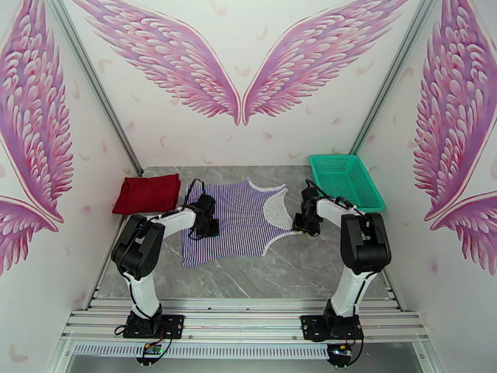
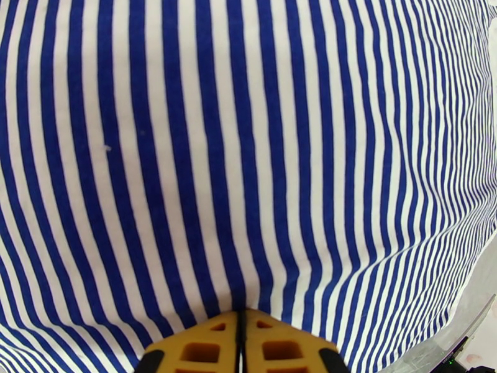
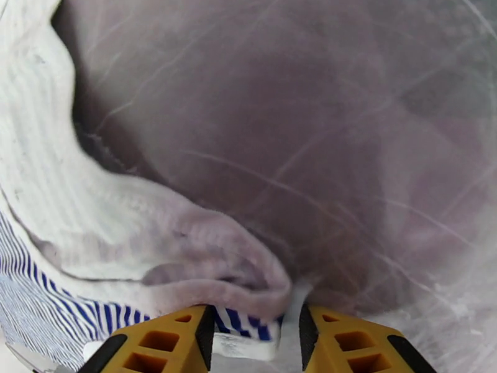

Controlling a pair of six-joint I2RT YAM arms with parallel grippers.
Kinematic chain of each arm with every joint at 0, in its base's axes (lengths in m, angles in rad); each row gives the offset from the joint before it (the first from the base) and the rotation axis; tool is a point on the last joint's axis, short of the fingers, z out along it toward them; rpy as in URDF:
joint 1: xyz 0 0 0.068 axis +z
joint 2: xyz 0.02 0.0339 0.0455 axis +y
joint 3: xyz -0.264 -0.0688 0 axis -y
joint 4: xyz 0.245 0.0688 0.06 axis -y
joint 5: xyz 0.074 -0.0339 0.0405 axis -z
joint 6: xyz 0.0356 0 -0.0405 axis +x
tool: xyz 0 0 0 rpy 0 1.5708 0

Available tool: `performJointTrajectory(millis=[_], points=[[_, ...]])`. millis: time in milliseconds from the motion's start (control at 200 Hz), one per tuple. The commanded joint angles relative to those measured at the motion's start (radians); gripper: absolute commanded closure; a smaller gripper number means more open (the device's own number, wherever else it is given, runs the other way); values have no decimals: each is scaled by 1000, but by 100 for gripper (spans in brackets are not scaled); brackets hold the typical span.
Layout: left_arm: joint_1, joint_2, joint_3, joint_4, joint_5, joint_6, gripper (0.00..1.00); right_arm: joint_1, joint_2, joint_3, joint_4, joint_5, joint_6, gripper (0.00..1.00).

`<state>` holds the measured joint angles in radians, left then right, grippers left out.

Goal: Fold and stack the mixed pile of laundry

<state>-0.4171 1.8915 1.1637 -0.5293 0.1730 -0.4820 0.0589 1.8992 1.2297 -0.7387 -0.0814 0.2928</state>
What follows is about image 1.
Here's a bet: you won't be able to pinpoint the teal plastic basket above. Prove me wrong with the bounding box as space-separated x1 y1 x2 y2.
309 154 387 213

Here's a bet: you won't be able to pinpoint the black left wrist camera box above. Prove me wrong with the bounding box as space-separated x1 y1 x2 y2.
198 193 217 215

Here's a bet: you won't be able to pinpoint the white perforated cable tray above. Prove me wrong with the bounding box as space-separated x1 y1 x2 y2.
73 343 330 360

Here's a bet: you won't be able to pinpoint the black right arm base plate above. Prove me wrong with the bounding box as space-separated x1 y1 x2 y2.
301 315 365 342

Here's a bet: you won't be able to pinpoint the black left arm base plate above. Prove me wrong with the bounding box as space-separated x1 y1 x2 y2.
123 314 185 339

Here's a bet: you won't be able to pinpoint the red black power wires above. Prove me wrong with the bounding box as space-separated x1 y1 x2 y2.
113 324 173 351
347 336 366 364

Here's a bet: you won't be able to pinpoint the aluminium rail frame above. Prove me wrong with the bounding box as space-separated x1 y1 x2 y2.
60 297 432 344

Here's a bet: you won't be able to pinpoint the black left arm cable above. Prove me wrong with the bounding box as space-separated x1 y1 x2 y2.
185 178 207 241

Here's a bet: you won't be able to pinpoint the aluminium corner post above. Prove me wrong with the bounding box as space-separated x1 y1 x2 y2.
349 0 445 156
43 0 145 177

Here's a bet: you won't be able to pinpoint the blue white striped tank top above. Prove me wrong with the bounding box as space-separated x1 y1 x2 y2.
181 180 298 268

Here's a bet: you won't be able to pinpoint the red garment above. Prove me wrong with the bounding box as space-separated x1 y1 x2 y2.
112 173 182 216

